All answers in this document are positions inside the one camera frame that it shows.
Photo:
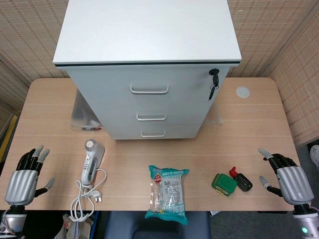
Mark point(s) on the grey metal drawer with key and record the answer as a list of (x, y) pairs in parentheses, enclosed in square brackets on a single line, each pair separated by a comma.
[(104, 84)]

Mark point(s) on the blue chair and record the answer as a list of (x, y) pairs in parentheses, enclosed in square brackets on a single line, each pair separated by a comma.
[(119, 225)]

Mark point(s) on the white handheld electric device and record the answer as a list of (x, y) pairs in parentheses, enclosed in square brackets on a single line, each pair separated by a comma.
[(90, 159)]

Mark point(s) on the black hanging spare key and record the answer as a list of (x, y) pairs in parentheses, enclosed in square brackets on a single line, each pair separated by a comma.
[(211, 93)]

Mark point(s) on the round white desk grommet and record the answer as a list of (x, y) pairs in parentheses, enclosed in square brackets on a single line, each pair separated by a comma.
[(242, 91)]

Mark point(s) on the grey metal drawer front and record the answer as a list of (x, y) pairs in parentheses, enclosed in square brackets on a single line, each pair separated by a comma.
[(112, 113)]

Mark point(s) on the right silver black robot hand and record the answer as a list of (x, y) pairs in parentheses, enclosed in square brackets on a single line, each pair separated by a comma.
[(294, 181)]

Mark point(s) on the teal snack bag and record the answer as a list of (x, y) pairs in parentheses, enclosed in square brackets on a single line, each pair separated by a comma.
[(168, 194)]

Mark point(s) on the green plastic box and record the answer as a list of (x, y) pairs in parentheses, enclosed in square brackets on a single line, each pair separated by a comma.
[(224, 184)]

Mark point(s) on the white drawer cabinet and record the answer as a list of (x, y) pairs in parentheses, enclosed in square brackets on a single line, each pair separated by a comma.
[(147, 32)]

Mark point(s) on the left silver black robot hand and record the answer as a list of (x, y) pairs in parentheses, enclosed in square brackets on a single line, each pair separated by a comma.
[(20, 184)]

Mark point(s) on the beige tote bag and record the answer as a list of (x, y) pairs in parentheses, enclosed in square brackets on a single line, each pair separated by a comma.
[(74, 227)]

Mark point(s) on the small clear plastic sheet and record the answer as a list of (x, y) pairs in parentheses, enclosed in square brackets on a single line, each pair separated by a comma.
[(214, 115)]

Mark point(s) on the black bottle with red cap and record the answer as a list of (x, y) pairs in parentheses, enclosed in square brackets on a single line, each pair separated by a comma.
[(243, 183)]

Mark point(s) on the large clear plastic bag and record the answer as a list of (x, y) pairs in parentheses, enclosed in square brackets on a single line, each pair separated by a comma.
[(81, 114)]

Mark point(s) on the white shoe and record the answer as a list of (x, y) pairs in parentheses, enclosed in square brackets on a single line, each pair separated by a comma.
[(315, 155)]

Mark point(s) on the black key in lock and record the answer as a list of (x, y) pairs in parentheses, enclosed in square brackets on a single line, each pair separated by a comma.
[(214, 74)]

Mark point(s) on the yellow board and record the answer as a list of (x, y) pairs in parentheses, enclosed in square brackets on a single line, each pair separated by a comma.
[(7, 134)]

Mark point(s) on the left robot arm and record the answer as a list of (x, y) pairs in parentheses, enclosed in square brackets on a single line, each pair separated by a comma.
[(13, 221)]

